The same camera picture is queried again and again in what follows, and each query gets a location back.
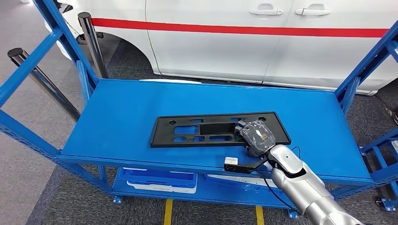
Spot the white car red stripe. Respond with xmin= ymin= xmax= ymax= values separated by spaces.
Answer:
xmin=20 ymin=0 xmax=398 ymax=95

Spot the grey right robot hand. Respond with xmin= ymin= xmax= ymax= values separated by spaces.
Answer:
xmin=234 ymin=119 xmax=277 ymax=158

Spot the black plastic plate part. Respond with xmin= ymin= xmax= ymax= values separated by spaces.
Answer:
xmin=150 ymin=112 xmax=292 ymax=149

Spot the blue metal shelf rack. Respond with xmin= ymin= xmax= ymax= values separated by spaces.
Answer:
xmin=0 ymin=0 xmax=398 ymax=219

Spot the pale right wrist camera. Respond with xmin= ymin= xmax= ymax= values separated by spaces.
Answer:
xmin=223 ymin=157 xmax=268 ymax=174

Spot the blue wheeled shelf rack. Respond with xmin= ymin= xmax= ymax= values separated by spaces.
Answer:
xmin=360 ymin=128 xmax=398 ymax=212

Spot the yellow floor tape square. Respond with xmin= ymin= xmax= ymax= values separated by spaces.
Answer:
xmin=164 ymin=198 xmax=265 ymax=225

